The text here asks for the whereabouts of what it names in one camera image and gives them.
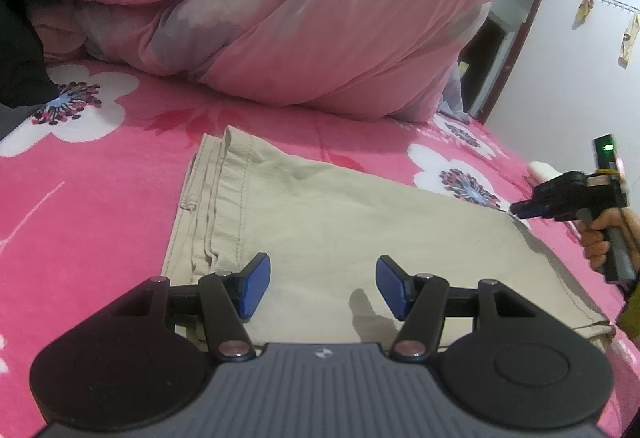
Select pink quilt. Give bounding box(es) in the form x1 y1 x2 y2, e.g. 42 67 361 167
30 0 505 121

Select pink floral blanket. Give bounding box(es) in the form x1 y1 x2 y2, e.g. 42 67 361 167
0 58 640 438

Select person's olive clothing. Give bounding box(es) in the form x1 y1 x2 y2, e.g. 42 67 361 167
616 281 640 341

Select wall hook rack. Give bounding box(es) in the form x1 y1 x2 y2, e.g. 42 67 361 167
587 0 640 14

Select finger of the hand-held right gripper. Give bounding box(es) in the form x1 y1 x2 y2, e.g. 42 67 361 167
510 198 551 219

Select white folded cloth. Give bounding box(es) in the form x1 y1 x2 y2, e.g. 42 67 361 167
529 161 558 184

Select person's right hand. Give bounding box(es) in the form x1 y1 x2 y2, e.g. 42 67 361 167
580 211 640 273

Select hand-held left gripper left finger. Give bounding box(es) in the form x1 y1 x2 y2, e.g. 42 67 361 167
110 252 272 364

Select black garment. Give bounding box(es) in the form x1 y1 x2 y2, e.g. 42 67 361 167
0 0 62 109

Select beige pants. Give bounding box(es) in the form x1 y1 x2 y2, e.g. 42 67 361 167
161 125 616 349

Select grey garment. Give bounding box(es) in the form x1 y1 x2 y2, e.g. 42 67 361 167
0 103 26 141

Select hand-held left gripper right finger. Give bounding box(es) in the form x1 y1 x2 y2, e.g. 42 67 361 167
375 255 538 364

